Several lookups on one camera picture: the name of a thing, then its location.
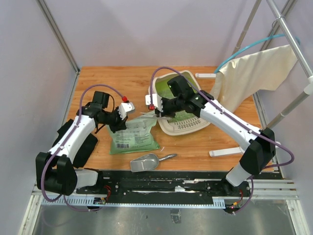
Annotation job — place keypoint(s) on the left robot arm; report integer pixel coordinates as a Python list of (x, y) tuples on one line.
[(57, 170)]

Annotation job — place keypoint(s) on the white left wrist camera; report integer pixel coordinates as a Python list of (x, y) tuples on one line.
[(125, 108)]

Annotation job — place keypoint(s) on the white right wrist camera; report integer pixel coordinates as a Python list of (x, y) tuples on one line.
[(154, 102)]

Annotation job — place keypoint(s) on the white plastic bag clip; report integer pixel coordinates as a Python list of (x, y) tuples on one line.
[(152, 115)]

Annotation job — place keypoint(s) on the green cat litter bag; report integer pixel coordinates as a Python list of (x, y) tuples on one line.
[(136, 137)]

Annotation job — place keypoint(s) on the white metal drying rack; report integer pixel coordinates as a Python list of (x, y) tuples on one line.
[(280, 35)]

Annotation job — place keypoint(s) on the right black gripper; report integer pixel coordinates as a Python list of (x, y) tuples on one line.
[(165, 113)]

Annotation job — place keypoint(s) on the cream fabric bag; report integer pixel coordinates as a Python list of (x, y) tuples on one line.
[(241, 77)]

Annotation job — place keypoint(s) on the beige green litter box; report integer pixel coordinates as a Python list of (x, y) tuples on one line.
[(183, 123)]

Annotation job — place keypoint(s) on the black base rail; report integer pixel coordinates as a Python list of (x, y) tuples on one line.
[(163, 187)]

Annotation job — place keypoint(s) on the metal litter scoop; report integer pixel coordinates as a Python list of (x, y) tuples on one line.
[(148, 162)]

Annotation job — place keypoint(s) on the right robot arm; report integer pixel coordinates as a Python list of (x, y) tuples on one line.
[(258, 145)]

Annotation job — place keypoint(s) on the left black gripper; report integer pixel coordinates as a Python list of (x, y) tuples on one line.
[(121, 124)]

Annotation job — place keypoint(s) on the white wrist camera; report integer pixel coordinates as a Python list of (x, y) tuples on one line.
[(154, 102), (125, 108)]

